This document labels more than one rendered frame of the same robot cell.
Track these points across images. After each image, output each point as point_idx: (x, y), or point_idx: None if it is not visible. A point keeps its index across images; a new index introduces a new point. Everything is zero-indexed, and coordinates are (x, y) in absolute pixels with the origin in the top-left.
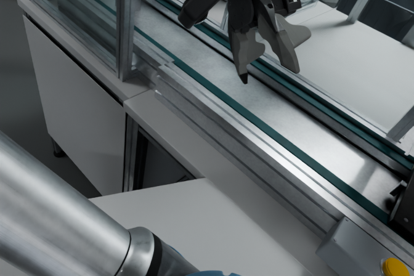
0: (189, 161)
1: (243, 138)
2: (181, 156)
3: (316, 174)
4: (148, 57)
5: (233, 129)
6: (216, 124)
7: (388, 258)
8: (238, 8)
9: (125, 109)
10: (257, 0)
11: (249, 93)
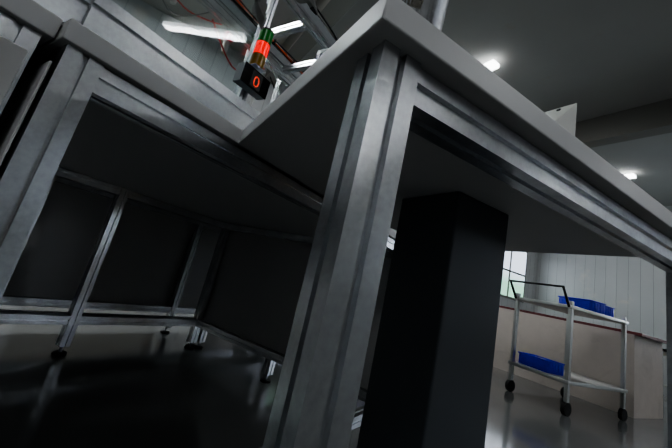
0: (221, 116)
1: (234, 98)
2: (210, 112)
3: None
4: None
5: (224, 90)
6: (204, 87)
7: None
8: None
9: (77, 36)
10: None
11: None
